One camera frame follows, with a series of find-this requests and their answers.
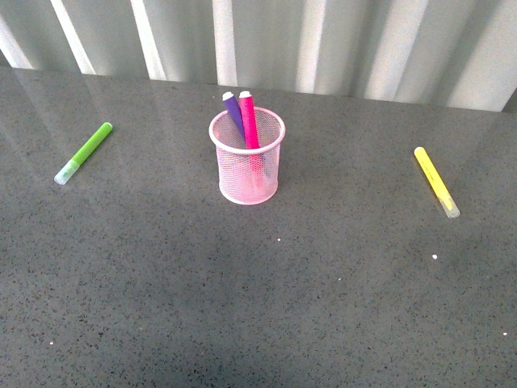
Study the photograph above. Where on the pink highlighter pen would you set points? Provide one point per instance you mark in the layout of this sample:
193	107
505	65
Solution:
246	104

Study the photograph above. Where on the purple highlighter pen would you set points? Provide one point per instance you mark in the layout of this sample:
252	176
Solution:
233	108

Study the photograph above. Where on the pink mesh pen cup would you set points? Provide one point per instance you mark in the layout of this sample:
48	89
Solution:
248	177

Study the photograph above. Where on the yellow highlighter pen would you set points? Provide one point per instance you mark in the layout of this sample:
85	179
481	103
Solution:
437	184

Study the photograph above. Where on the green highlighter pen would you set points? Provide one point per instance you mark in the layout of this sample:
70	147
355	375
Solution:
72	166

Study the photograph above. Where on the white pleated curtain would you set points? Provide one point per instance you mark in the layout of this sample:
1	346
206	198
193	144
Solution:
460	54

